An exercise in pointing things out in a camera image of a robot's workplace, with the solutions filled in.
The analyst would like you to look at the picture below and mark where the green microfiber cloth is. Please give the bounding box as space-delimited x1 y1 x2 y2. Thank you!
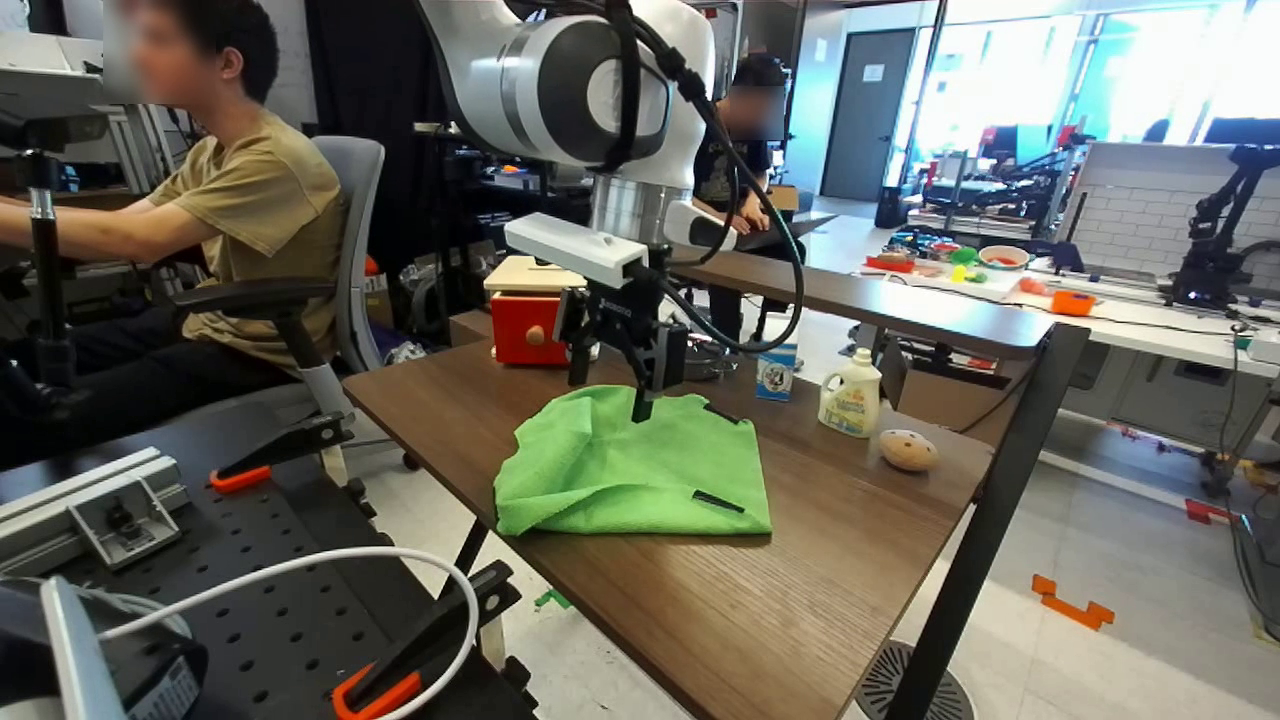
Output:
494 386 771 537

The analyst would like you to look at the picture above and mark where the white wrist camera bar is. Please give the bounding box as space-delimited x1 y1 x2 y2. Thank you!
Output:
504 212 649 289

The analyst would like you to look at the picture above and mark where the wooden box with red drawer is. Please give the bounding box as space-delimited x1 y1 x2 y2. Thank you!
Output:
484 256 583 367

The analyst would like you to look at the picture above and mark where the orange clamp handle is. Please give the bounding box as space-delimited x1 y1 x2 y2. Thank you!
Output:
327 668 426 720
208 466 271 495

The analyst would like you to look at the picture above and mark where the small blue white carton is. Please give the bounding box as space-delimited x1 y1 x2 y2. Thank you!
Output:
757 344 799 400

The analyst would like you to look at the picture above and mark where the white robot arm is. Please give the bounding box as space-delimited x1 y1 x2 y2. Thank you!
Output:
415 0 717 426

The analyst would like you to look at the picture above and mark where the black background robot arm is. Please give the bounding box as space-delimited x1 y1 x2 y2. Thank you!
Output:
1160 146 1280 308

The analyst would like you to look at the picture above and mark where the person in khaki shirt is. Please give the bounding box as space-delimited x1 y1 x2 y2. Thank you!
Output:
0 0 343 455

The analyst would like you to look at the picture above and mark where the pale yellow soap bottle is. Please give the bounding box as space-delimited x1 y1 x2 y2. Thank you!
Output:
818 349 886 439

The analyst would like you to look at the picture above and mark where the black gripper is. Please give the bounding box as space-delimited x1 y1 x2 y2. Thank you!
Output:
561 280 687 426

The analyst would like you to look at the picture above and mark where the orange clamp handle front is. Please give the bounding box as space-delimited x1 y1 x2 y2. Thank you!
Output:
327 668 426 720

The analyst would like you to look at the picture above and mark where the person in black shirt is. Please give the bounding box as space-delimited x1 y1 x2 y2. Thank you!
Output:
695 142 771 236

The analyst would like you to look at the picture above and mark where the grey office chair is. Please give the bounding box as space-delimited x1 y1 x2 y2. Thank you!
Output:
175 135 385 469

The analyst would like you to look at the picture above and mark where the aluminium extrusion rail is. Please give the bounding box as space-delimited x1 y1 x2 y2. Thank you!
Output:
0 449 188 576

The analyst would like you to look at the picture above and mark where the white cable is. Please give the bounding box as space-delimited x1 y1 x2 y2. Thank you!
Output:
94 545 484 720

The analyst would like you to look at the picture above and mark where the round tan bread bun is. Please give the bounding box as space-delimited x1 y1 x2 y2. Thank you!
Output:
877 430 940 478

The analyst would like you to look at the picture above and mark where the orange clamp handle rear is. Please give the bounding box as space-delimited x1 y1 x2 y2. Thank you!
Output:
208 466 271 495

